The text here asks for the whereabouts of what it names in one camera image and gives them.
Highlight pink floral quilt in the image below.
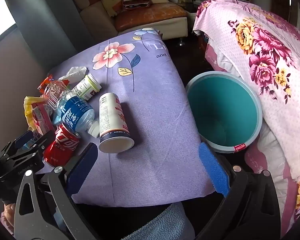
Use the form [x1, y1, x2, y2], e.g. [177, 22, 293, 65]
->
[192, 0, 300, 240]

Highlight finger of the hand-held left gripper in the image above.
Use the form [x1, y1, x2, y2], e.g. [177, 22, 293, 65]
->
[7, 131, 56, 162]
[1, 131, 33, 156]

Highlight orange snack wrapper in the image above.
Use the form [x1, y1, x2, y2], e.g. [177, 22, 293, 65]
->
[37, 74, 70, 90]

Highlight light blue sachet packet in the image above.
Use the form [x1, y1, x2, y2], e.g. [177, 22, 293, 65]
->
[25, 133, 42, 148]

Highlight window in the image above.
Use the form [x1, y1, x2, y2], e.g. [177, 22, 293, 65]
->
[0, 0, 17, 46]

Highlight white tissue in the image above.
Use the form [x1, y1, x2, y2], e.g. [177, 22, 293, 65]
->
[59, 66, 87, 84]

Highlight teal trash bin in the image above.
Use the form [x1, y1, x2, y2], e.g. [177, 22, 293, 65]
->
[185, 71, 263, 153]

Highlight grey curtain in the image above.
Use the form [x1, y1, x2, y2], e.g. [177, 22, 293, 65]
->
[4, 0, 79, 55]

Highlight glass side table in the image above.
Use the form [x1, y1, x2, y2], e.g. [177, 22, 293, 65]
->
[184, 0, 214, 14]

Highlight red cola can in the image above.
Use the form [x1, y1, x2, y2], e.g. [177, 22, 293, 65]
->
[43, 124, 81, 167]

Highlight dark wooden cabinet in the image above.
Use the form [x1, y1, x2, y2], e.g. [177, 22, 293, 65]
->
[250, 0, 300, 39]

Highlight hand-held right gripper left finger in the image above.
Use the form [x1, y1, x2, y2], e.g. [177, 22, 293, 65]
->
[13, 142, 99, 240]

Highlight red snack packet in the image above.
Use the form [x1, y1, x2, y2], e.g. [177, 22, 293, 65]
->
[31, 102, 56, 135]

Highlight beige sofa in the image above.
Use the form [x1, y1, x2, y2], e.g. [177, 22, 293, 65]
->
[74, 0, 188, 42]

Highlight brown leather sofa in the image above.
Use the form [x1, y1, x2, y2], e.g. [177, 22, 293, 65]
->
[115, 2, 188, 32]

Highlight yellow patterned cushion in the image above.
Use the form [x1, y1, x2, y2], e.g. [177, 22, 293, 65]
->
[101, 0, 124, 18]

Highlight person's left hand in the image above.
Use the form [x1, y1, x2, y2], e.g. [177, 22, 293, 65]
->
[0, 204, 17, 234]

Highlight clear crushed plastic bottle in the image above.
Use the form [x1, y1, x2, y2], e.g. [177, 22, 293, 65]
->
[37, 79, 70, 110]

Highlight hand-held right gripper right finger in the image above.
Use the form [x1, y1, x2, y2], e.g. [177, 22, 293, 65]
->
[195, 142, 282, 240]

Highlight purple floral blanket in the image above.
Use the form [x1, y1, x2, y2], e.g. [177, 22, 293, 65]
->
[39, 27, 217, 208]

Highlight yellow patterned tissue packet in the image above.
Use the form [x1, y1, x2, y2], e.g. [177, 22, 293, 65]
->
[24, 96, 44, 130]

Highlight blue label water bottle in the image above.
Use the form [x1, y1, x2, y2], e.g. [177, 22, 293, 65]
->
[52, 91, 100, 138]

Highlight white pill bottle green label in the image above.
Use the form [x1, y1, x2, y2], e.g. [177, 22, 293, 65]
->
[71, 74, 102, 102]

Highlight tall white paper cup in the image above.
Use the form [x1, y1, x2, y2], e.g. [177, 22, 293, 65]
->
[98, 92, 135, 154]

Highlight light blue towel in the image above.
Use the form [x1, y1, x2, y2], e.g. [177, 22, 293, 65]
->
[137, 202, 193, 240]

